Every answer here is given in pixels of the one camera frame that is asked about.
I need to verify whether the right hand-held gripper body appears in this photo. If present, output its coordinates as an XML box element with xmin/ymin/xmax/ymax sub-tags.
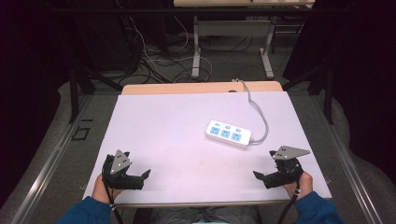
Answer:
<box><xmin>262</xmin><ymin>145</ymin><xmax>311</xmax><ymax>189</ymax></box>

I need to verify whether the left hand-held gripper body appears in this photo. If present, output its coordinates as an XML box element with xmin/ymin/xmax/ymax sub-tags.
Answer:
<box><xmin>101</xmin><ymin>149</ymin><xmax>145</xmax><ymax>190</ymax></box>

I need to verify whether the person's right hand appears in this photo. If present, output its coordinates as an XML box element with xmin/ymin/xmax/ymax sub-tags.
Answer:
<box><xmin>282</xmin><ymin>171</ymin><xmax>314</xmax><ymax>201</ymax></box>

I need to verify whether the person's left hand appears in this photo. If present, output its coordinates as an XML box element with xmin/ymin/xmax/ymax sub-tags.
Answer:
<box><xmin>92</xmin><ymin>174</ymin><xmax>124</xmax><ymax>205</ymax></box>

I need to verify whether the white mat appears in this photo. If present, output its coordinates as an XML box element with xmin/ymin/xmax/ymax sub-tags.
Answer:
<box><xmin>82</xmin><ymin>91</ymin><xmax>332</xmax><ymax>205</ymax></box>

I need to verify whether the white power strip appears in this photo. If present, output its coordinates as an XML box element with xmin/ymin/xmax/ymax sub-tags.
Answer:
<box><xmin>205</xmin><ymin>119</ymin><xmax>252</xmax><ymax>149</ymax></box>

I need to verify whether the person's lap grey clothing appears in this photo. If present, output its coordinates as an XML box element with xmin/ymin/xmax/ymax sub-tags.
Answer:
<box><xmin>133</xmin><ymin>206</ymin><xmax>263</xmax><ymax>224</ymax></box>

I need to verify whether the black metal stand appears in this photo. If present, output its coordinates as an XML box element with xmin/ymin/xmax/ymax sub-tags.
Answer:
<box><xmin>68</xmin><ymin>63</ymin><xmax>124</xmax><ymax>124</ymax></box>
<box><xmin>282</xmin><ymin>60</ymin><xmax>335</xmax><ymax>126</ymax></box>

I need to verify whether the wooden table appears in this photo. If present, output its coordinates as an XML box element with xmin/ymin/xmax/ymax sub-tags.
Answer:
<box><xmin>120</xmin><ymin>80</ymin><xmax>284</xmax><ymax>96</ymax></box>

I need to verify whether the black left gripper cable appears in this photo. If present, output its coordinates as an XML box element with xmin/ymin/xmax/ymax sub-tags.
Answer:
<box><xmin>104</xmin><ymin>183</ymin><xmax>124</xmax><ymax>224</ymax></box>

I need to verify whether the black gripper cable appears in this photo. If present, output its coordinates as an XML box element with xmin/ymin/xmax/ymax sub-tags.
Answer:
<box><xmin>276</xmin><ymin>181</ymin><xmax>303</xmax><ymax>224</ymax></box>
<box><xmin>104</xmin><ymin>183</ymin><xmax>124</xmax><ymax>224</ymax></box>

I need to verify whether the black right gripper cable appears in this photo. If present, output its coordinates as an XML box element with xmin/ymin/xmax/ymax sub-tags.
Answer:
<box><xmin>276</xmin><ymin>181</ymin><xmax>303</xmax><ymax>224</ymax></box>

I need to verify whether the aluminium floor rail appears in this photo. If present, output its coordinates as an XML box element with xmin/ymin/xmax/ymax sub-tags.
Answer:
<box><xmin>9</xmin><ymin>94</ymin><xmax>94</xmax><ymax>224</ymax></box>
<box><xmin>306</xmin><ymin>92</ymin><xmax>386</xmax><ymax>224</ymax></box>

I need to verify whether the white power strip cable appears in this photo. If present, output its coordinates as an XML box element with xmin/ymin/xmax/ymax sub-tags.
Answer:
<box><xmin>232</xmin><ymin>77</ymin><xmax>270</xmax><ymax>146</ymax></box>

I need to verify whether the bundle of floor cables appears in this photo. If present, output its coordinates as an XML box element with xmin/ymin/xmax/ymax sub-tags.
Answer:
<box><xmin>113</xmin><ymin>0</ymin><xmax>254</xmax><ymax>86</ymax></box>

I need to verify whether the grey metal desk frame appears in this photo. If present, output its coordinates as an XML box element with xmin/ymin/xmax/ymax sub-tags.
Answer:
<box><xmin>173</xmin><ymin>0</ymin><xmax>316</xmax><ymax>80</ymax></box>

